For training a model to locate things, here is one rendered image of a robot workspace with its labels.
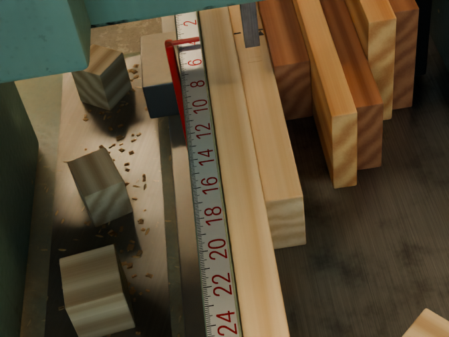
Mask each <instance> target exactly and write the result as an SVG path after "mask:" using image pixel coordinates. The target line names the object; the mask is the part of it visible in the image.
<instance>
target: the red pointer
mask: <svg viewBox="0 0 449 337"><path fill-rule="evenodd" d="M197 41H200V39H199V37H191V38H186V39H179V40H174V41H172V40H171V39H167V40H166V41H165V42H164V45H165V49H166V55H167V58H168V64H169V68H170V73H171V77H172V83H173V86H174V92H175V95H176V101H177V104H178V110H179V114H180V119H181V123H182V129H183V133H184V138H185V142H186V147H187V141H186V127H185V120H184V107H183V99H182V86H181V79H180V73H179V69H178V63H177V60H176V54H175V50H174V45H180V44H185V43H192V42H197ZM187 150H188V148H187Z"/></svg>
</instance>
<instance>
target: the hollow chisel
mask: <svg viewBox="0 0 449 337"><path fill-rule="evenodd" d="M240 11H241V21H242V27H243V37H244V42H245V48H249V47H257V46H260V39H259V27H258V21H257V8H256V2H253V3H245V4H240Z"/></svg>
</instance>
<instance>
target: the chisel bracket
mask: <svg viewBox="0 0 449 337"><path fill-rule="evenodd" d="M257 1H265V0H84V3H85V6H86V10H87V12H88V17H89V20H90V23H91V28H95V27H103V26H108V25H115V24H120V23H128V22H133V21H140V20H145V19H153V18H157V17H166V16H170V15H178V14H183V13H190V12H195V11H203V10H207V9H215V8H220V7H228V6H232V5H240V4H245V3H253V2H257Z"/></svg>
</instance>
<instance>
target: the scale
mask: <svg viewBox="0 0 449 337"><path fill-rule="evenodd" d="M176 26H177V33H178V39H186V38H191V37H199V32H198V23H197V17H196V12H190V13H183V14H178V15H176ZM178 46H179V53H180V66H181V73H182V86H183V93H184V106H185V113H186V126H187V133H188V146H189V153H190V166H191V173H192V186H193V193H194V206H195V213H196V226H197V233H198V246H199V254H200V266H201V274H202V286H203V294H204V306H205V314H206V327H207V334H208V337H239V329H238V323H237V313H236V308H235V299H234V293H233V283H232V278H231V269H230V263H229V253H228V248H227V239H226V233H225V223H224V218H223V212H222V203H221V197H220V188H219V182H218V173H217V167H216V158H215V152H214V142H213V137H212V128H211V122H210V112H209V107H208V98H207V92H206V82H205V77H204V68H203V62H202V53H201V47H200V41H197V42H192V43H185V44H180V45H178Z"/></svg>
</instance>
